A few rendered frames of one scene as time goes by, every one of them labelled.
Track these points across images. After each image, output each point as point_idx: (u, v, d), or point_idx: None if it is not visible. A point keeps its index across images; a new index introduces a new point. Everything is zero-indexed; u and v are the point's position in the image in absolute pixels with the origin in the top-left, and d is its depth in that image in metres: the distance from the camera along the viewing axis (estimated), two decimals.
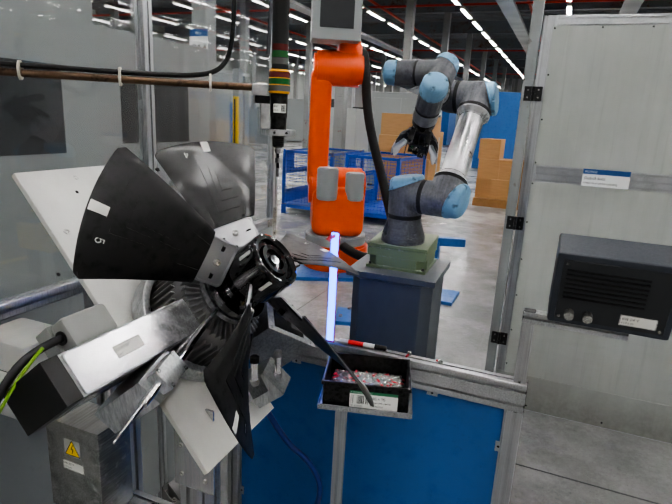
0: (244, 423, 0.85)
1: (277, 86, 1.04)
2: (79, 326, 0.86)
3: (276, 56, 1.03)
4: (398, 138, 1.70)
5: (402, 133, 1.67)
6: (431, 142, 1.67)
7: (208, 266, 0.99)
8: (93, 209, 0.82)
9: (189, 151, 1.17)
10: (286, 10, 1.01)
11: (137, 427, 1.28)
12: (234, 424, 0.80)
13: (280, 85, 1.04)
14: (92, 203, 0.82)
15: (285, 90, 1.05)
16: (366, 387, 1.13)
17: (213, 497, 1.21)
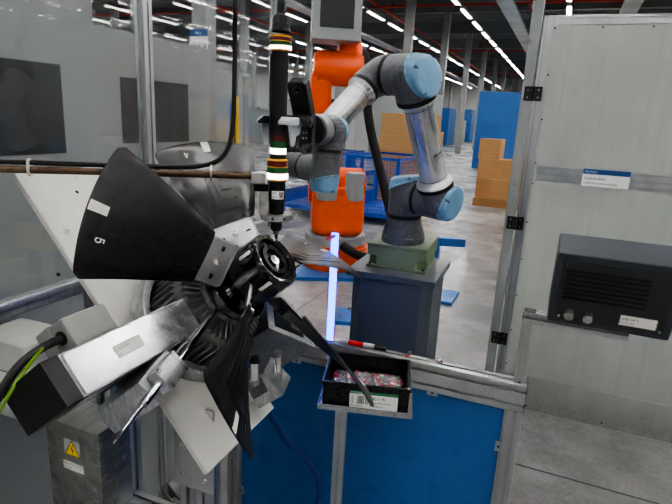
0: (244, 423, 0.85)
1: (275, 175, 1.08)
2: (79, 326, 0.86)
3: (274, 147, 1.08)
4: (303, 122, 1.09)
5: (311, 124, 1.11)
6: None
7: (208, 266, 0.99)
8: (93, 209, 0.82)
9: (189, 151, 1.17)
10: (284, 104, 1.06)
11: (137, 427, 1.28)
12: (234, 424, 0.80)
13: (278, 174, 1.08)
14: (92, 203, 0.82)
15: (283, 178, 1.09)
16: (366, 387, 1.13)
17: (213, 497, 1.21)
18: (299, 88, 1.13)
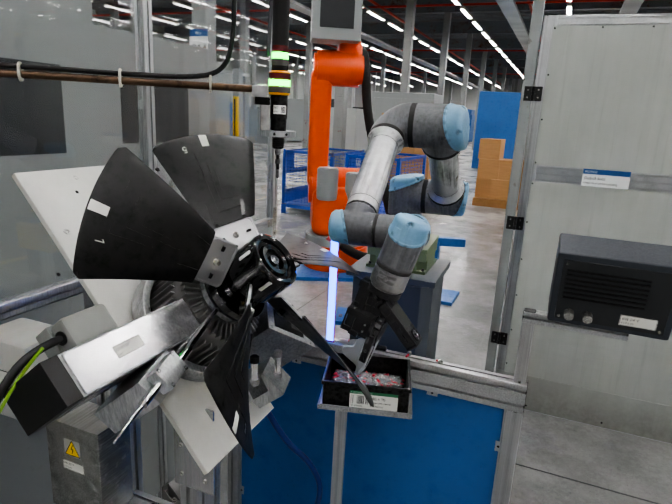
0: (104, 238, 0.83)
1: (277, 87, 1.04)
2: (79, 326, 0.86)
3: (276, 58, 1.03)
4: None
5: None
6: (366, 340, 1.09)
7: (228, 233, 1.10)
8: (200, 138, 1.17)
9: (310, 244, 1.37)
10: (286, 12, 1.02)
11: (137, 427, 1.28)
12: (96, 203, 0.82)
13: (280, 87, 1.04)
14: (203, 136, 1.18)
15: (285, 91, 1.05)
16: (233, 423, 0.80)
17: (213, 497, 1.21)
18: None
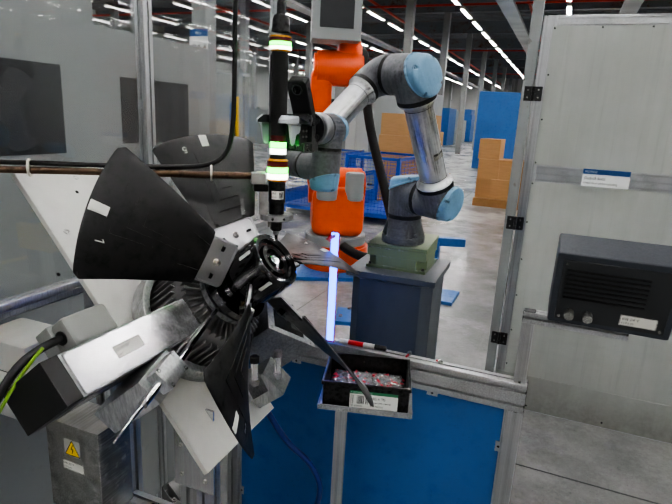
0: (104, 238, 0.83)
1: (275, 175, 1.08)
2: (79, 326, 0.86)
3: (274, 147, 1.08)
4: (303, 120, 1.09)
5: (311, 122, 1.11)
6: None
7: (228, 233, 1.10)
8: (200, 138, 1.17)
9: (310, 244, 1.37)
10: (284, 105, 1.06)
11: (137, 427, 1.28)
12: (96, 203, 0.82)
13: (278, 174, 1.08)
14: (203, 136, 1.18)
15: (283, 178, 1.09)
16: (233, 423, 0.80)
17: (213, 497, 1.21)
18: (299, 87, 1.13)
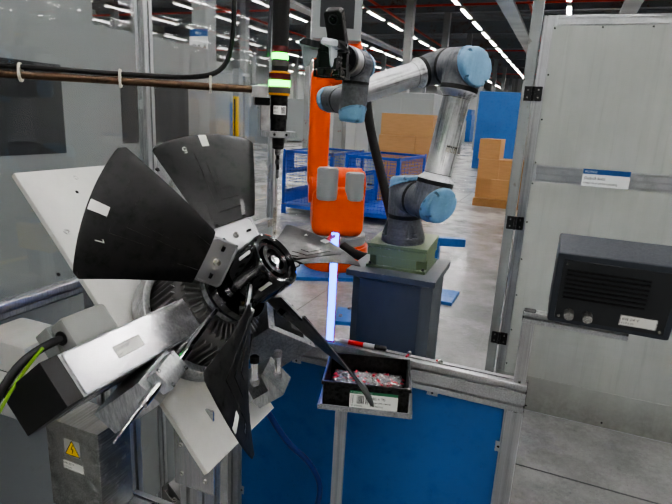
0: (104, 238, 0.83)
1: (277, 88, 1.04)
2: (79, 326, 0.86)
3: (276, 58, 1.03)
4: (340, 44, 1.21)
5: (347, 48, 1.24)
6: (314, 49, 1.27)
7: (228, 233, 1.10)
8: (200, 138, 1.17)
9: (310, 235, 1.37)
10: (286, 12, 1.02)
11: (137, 427, 1.28)
12: (96, 203, 0.82)
13: (280, 87, 1.04)
14: (203, 136, 1.18)
15: (285, 91, 1.05)
16: (233, 423, 0.80)
17: (213, 497, 1.21)
18: (335, 16, 1.25)
